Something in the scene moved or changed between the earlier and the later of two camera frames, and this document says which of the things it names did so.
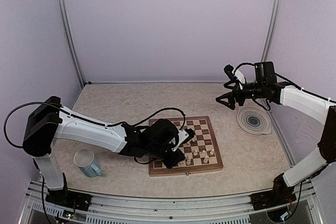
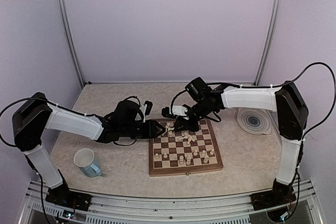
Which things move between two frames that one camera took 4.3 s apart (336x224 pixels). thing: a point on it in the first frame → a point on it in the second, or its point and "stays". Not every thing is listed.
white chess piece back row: (206, 159) stays
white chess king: (188, 160) stays
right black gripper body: (237, 92) → (193, 127)
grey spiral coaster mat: (254, 120) stays
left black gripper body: (169, 162) → (146, 133)
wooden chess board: (201, 153) stays
